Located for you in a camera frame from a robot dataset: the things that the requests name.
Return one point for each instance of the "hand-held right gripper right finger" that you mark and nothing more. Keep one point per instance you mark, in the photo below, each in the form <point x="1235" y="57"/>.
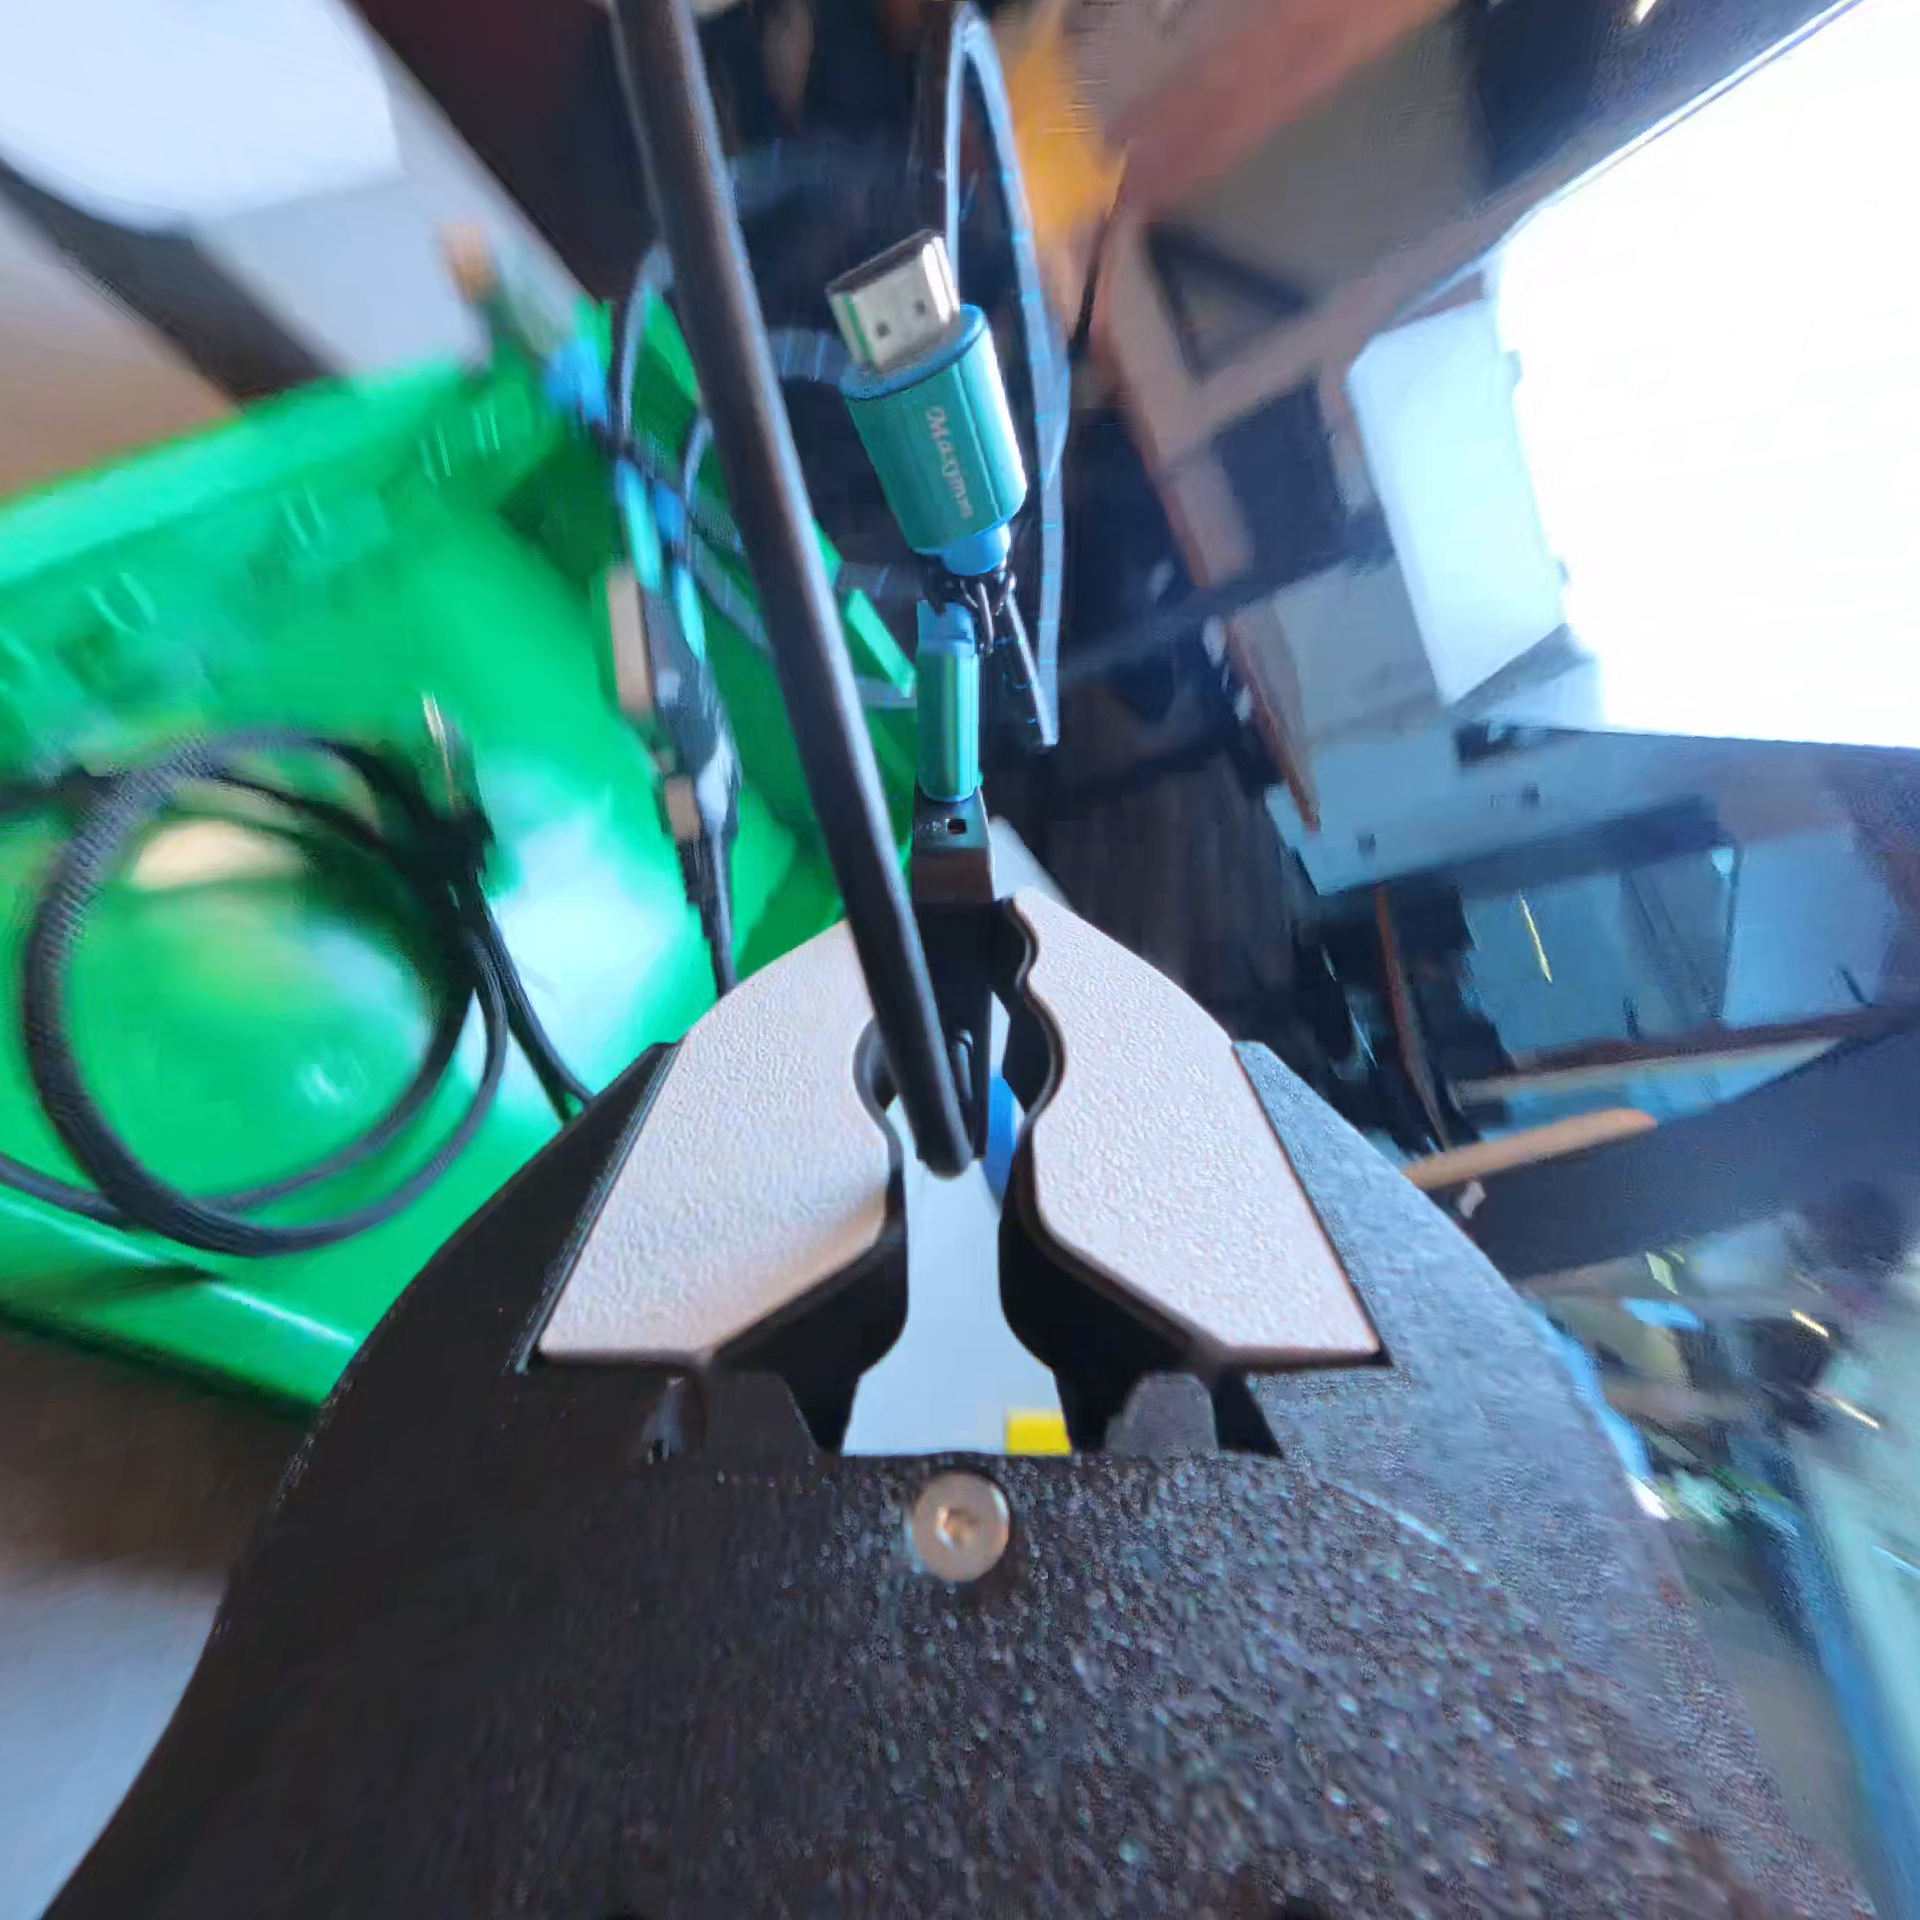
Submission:
<point x="1184" y="1171"/>

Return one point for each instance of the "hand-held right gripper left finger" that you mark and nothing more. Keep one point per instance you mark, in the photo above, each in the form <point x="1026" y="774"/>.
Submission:
<point x="720" y="1185"/>

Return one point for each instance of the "yellow plastic bin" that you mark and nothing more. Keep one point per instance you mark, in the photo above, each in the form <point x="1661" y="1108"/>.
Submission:
<point x="1039" y="1433"/>

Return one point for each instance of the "black USB hub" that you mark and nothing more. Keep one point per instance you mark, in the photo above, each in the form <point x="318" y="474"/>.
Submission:
<point x="953" y="870"/>

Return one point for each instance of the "green plastic bin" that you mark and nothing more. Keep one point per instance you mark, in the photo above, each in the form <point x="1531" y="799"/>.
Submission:
<point x="301" y="569"/>

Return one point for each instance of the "bright white panel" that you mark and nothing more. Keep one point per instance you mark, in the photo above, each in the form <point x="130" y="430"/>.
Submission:
<point x="1723" y="450"/>

